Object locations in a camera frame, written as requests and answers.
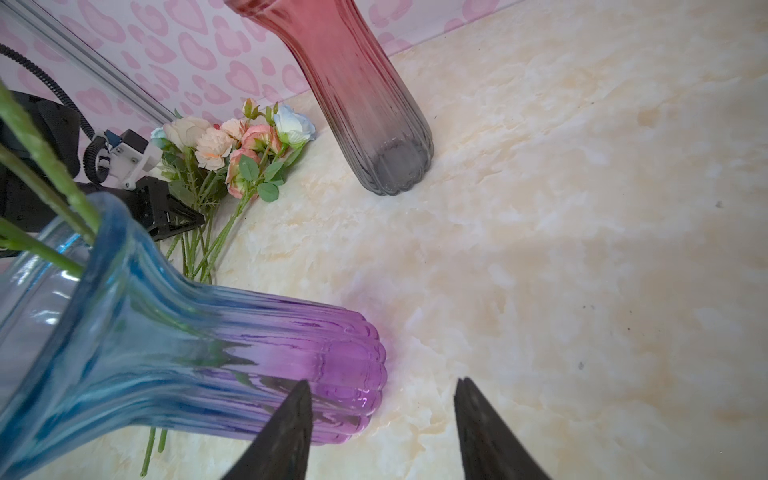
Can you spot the purple blue glass vase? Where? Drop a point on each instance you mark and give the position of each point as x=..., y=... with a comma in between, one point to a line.
x=133, y=342

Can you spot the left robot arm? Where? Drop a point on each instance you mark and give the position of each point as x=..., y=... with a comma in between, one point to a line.
x=59, y=125

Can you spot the aluminium frame corner post left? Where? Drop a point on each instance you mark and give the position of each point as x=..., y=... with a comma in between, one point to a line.
x=42, y=23

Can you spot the cream white artificial rose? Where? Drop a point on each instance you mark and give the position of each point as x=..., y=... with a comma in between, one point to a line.
x=186, y=132

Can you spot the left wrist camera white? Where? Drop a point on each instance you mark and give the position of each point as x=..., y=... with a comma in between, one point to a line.
x=127, y=158

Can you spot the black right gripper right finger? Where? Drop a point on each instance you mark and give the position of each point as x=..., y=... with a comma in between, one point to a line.
x=489, y=449

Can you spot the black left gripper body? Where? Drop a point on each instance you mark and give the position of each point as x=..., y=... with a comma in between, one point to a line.
x=154, y=207

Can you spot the peach rose stem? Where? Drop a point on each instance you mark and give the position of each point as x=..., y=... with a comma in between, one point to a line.
x=213, y=152

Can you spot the red glass vase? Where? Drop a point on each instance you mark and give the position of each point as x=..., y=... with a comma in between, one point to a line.
x=380, y=129

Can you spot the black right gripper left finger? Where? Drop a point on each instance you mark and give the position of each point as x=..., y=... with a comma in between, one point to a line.
x=282, y=448

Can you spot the pink rosebud spray stem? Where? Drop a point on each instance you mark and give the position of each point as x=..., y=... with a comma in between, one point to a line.
x=230, y=165
x=13, y=238

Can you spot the pink carnation double stem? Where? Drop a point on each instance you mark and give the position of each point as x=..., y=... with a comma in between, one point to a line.
x=61, y=194

